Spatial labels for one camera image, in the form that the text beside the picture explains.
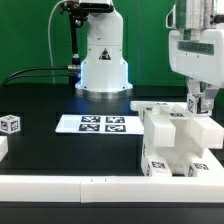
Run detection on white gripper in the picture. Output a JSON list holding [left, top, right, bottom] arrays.
[[165, 4, 224, 117]]

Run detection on white chair back piece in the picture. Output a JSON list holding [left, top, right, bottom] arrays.
[[130, 101, 224, 149]]

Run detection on small white tag cube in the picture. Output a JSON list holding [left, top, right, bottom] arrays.
[[187, 94, 201, 114]]

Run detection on white chair seat block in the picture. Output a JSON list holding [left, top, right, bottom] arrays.
[[141, 110, 201, 177]]

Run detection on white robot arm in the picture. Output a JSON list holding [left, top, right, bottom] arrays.
[[76, 0, 224, 115]]

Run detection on white tag sheet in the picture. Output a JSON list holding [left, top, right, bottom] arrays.
[[55, 115, 144, 135]]

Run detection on white block left edge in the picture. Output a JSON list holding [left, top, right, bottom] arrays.
[[0, 136, 8, 162]]

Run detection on white right fence rail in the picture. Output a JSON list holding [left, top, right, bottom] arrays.
[[202, 148, 224, 177]]

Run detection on white fence rail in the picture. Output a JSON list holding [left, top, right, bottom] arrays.
[[0, 175, 224, 203], [202, 148, 224, 177]]

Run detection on grey cable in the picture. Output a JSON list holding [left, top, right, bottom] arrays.
[[47, 0, 69, 84]]

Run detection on black cables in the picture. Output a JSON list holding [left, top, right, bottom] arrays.
[[0, 65, 82, 87]]

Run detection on white front fence rail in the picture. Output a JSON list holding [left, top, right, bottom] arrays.
[[0, 175, 224, 203]]

